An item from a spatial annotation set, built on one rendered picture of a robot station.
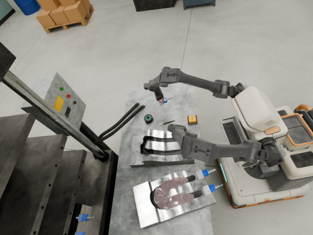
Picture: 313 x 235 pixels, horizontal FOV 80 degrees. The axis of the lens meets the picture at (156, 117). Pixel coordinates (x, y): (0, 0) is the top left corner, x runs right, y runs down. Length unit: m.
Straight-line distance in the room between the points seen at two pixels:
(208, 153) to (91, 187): 1.16
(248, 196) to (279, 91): 1.58
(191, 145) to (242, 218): 1.56
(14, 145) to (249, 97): 1.20
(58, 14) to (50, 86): 4.43
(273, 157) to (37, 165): 1.31
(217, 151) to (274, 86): 2.37
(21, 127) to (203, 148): 0.92
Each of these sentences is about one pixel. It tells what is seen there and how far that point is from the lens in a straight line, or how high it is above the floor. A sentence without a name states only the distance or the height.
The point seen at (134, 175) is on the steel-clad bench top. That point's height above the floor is 0.80.
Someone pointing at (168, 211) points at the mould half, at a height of 0.88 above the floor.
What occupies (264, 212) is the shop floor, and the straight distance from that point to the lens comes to 2.28.
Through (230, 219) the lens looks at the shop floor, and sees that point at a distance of 2.22.
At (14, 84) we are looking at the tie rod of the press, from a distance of 1.08.
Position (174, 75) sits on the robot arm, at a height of 1.48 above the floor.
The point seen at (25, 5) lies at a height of 0.26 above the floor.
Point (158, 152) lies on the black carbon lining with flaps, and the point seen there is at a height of 0.90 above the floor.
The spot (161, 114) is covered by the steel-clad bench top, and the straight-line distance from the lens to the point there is 1.73.
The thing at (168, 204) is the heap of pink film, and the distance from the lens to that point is 1.34.
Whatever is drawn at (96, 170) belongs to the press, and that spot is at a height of 0.79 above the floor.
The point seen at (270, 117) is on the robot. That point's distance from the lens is 1.04.
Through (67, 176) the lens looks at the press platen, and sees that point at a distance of 1.53.
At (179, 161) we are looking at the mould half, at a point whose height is 0.87.
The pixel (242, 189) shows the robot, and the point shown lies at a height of 0.28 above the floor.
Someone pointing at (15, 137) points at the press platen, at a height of 1.54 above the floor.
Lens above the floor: 2.20
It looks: 54 degrees down
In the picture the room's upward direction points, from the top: 22 degrees counter-clockwise
